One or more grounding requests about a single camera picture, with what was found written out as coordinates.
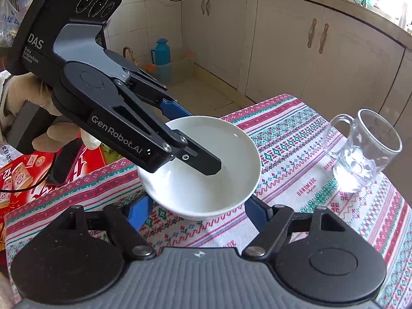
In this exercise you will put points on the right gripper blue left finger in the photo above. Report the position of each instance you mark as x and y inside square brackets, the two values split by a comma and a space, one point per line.
[139, 210]

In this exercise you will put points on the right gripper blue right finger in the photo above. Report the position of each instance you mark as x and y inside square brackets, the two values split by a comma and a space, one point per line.
[258, 212]

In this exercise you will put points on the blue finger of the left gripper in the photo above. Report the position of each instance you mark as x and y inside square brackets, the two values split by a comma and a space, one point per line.
[171, 108]
[199, 158]

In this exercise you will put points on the white bowl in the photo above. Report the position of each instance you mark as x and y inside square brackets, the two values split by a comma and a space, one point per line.
[192, 195]

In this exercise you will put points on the gloved left hand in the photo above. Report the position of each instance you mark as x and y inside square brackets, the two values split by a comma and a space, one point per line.
[29, 119]

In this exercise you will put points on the patterned embroidered tablecloth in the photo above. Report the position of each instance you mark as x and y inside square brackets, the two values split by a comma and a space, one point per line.
[295, 172]

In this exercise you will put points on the teal thermos flask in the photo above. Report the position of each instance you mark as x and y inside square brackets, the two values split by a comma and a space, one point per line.
[161, 54]

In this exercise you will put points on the wicker basket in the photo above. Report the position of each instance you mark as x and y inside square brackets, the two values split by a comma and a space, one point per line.
[128, 54]

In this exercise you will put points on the clear glass mug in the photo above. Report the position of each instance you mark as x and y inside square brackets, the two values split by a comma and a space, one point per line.
[371, 145]

